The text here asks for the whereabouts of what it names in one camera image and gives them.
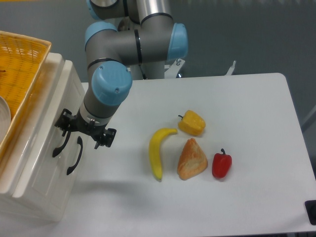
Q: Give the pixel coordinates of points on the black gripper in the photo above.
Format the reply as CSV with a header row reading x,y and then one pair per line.
x,y
102,136

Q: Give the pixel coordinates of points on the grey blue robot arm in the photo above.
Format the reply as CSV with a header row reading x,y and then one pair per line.
x,y
126,33

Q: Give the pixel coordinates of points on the white drawer cabinet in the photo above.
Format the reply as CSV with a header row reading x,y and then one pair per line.
x,y
19,149

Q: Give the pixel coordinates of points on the yellow banana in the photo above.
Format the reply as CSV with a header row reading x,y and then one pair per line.
x,y
154,150

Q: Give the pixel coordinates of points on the white plate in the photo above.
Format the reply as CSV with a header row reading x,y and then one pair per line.
x,y
5,118

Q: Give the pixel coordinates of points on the yellow wicker basket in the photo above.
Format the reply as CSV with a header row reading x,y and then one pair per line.
x,y
21,60

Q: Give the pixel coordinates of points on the yellow bell pepper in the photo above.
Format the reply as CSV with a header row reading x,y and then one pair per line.
x,y
191,123

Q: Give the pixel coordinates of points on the orange bread wedge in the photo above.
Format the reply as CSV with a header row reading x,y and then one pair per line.
x,y
192,160

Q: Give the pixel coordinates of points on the red bell pepper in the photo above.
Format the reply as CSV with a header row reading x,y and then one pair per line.
x,y
221,164

